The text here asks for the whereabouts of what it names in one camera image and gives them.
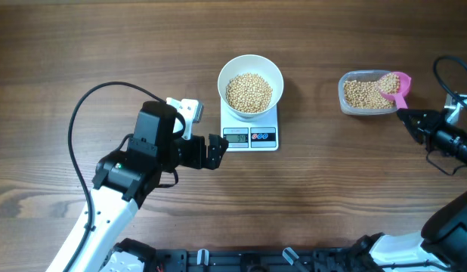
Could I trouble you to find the pink plastic scoop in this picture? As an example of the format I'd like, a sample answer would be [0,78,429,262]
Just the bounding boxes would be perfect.
[378,72,412,109]

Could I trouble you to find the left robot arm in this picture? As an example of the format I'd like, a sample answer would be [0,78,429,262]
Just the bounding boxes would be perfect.
[48,101,228,271]

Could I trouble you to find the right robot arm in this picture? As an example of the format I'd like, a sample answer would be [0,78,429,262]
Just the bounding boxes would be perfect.
[347,109,467,271]

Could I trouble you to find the white digital kitchen scale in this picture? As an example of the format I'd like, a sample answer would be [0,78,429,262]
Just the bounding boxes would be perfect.
[221,101,280,152]

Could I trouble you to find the soybeans in pink scoop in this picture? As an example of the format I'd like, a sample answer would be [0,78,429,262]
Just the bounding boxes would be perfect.
[377,73,400,94]

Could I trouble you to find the soybeans in white bowl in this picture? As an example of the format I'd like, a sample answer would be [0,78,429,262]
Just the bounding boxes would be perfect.
[226,73,273,113]

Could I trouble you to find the white round bowl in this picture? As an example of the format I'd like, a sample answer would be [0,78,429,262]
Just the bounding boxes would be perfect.
[217,54,284,119]

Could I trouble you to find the pile of yellow soybeans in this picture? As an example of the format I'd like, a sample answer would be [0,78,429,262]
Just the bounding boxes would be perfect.
[343,80,394,110]

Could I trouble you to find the clear plastic container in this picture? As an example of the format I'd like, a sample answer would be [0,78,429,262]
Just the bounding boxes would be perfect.
[339,70,401,116]

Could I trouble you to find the black left camera cable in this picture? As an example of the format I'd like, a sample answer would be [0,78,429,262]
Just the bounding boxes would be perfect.
[61,80,169,272]

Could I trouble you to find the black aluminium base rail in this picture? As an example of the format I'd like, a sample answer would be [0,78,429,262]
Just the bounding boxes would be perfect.
[112,237,419,272]

